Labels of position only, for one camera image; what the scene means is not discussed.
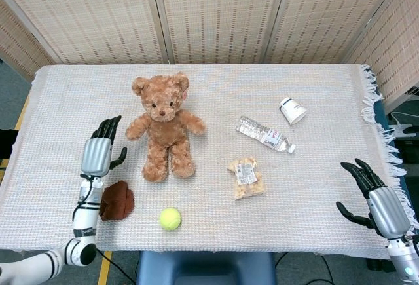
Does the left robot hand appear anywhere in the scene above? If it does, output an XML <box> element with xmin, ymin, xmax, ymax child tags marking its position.
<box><xmin>80</xmin><ymin>115</ymin><xmax>128</xmax><ymax>178</ymax></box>

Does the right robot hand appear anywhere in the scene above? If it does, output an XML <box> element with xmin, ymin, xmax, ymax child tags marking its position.
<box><xmin>335</xmin><ymin>158</ymin><xmax>412</xmax><ymax>240</ymax></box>

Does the brown plush teddy bear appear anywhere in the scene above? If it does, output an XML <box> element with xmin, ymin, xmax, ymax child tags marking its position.
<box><xmin>125</xmin><ymin>71</ymin><xmax>207</xmax><ymax>183</ymax></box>

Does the brown folded cloth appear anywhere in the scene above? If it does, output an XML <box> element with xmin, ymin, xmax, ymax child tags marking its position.
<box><xmin>99</xmin><ymin>180</ymin><xmax>136</xmax><ymax>222</ymax></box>

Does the yellow-green tennis ball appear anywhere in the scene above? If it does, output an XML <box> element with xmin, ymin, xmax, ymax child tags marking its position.
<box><xmin>159</xmin><ymin>207</ymin><xmax>182</xmax><ymax>232</ymax></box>

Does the white woven tablecloth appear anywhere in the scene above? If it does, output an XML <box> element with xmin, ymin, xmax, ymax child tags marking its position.
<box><xmin>0</xmin><ymin>64</ymin><xmax>419</xmax><ymax>260</ymax></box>

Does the white paper cup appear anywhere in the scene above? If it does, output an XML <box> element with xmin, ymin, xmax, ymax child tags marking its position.
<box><xmin>279</xmin><ymin>96</ymin><xmax>308</xmax><ymax>126</ymax></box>

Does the clear plastic water bottle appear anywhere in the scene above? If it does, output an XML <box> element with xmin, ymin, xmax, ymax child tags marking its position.
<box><xmin>236</xmin><ymin>116</ymin><xmax>297</xmax><ymax>155</ymax></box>

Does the clear bag of snacks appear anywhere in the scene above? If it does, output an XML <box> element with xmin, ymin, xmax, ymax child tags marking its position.
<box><xmin>227</xmin><ymin>155</ymin><xmax>266</xmax><ymax>200</ymax></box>

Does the blue chair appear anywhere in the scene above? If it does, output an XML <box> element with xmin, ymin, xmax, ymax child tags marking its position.
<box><xmin>135</xmin><ymin>251</ymin><xmax>278</xmax><ymax>285</ymax></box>

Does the woven folding screen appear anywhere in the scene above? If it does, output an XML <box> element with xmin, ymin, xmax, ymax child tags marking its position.
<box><xmin>0</xmin><ymin>0</ymin><xmax>419</xmax><ymax>108</ymax></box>

